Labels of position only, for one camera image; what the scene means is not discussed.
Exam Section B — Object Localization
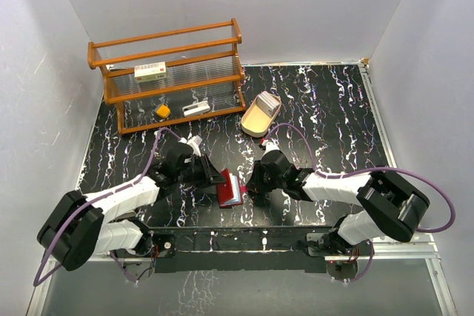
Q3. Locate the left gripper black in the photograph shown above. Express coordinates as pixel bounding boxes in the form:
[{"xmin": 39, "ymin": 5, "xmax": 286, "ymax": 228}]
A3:
[{"xmin": 176, "ymin": 152, "xmax": 226, "ymax": 189}]

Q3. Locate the red leather card holder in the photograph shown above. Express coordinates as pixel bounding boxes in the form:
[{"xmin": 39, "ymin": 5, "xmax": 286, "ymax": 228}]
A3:
[{"xmin": 216, "ymin": 169, "xmax": 244, "ymax": 209}]

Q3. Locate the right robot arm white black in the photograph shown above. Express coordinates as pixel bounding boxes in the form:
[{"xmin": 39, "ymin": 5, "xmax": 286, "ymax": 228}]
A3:
[{"xmin": 246, "ymin": 149, "xmax": 430, "ymax": 255}]

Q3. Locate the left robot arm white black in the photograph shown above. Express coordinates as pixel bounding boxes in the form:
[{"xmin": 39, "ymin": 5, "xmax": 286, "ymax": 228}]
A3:
[{"xmin": 37, "ymin": 142, "xmax": 226, "ymax": 271}]

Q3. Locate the stack of credit cards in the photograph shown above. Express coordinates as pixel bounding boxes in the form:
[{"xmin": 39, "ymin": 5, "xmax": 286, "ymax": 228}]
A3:
[{"xmin": 256, "ymin": 92, "xmax": 279, "ymax": 116}]

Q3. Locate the beige oval tray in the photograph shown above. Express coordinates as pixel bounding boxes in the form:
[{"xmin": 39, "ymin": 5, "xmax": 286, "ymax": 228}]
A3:
[{"xmin": 241, "ymin": 91, "xmax": 281, "ymax": 138}]

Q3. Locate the white stapler-like object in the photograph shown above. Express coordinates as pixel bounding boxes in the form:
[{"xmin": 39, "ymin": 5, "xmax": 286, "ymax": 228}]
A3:
[{"xmin": 182, "ymin": 101, "xmax": 210, "ymax": 117}]

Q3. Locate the yellow square object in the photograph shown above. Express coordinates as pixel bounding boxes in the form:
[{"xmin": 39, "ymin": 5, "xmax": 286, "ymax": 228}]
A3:
[{"xmin": 155, "ymin": 104, "xmax": 171, "ymax": 118}]

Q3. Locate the wooden shelf rack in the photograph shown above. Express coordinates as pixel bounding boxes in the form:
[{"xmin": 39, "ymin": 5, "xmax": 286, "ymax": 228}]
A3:
[{"xmin": 87, "ymin": 19, "xmax": 247, "ymax": 135}]

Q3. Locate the white red box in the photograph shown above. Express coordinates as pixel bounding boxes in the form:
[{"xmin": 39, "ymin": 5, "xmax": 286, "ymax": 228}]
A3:
[{"xmin": 134, "ymin": 61, "xmax": 168, "ymax": 83}]

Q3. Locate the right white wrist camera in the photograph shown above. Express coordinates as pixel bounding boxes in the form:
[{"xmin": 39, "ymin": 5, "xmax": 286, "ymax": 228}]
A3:
[{"xmin": 259, "ymin": 138, "xmax": 280, "ymax": 155}]

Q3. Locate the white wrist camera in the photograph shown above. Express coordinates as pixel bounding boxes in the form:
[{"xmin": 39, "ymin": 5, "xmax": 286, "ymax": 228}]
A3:
[
  {"xmin": 179, "ymin": 135, "xmax": 202, "ymax": 156},
  {"xmin": 259, "ymin": 138, "xmax": 280, "ymax": 155}
]

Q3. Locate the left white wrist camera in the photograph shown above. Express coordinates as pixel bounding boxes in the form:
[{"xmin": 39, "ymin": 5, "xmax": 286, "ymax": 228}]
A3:
[{"xmin": 179, "ymin": 135, "xmax": 202, "ymax": 156}]

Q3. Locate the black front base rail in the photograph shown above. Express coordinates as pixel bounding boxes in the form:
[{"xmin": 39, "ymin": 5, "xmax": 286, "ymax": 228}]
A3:
[{"xmin": 151, "ymin": 226, "xmax": 330, "ymax": 273}]

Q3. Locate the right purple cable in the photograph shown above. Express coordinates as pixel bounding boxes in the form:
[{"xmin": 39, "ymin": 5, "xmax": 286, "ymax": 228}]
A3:
[{"xmin": 264, "ymin": 122, "xmax": 457, "ymax": 232}]

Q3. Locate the purple cable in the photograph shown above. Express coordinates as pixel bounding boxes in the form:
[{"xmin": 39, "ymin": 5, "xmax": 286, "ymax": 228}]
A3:
[
  {"xmin": 33, "ymin": 127, "xmax": 190, "ymax": 287},
  {"xmin": 264, "ymin": 122, "xmax": 457, "ymax": 232}
]

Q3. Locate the aluminium frame rail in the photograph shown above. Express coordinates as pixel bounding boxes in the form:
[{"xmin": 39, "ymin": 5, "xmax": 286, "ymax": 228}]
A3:
[{"xmin": 358, "ymin": 57, "xmax": 457, "ymax": 316}]

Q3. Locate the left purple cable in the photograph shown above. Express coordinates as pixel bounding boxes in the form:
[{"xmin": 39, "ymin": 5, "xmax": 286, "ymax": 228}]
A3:
[{"xmin": 33, "ymin": 127, "xmax": 190, "ymax": 287}]

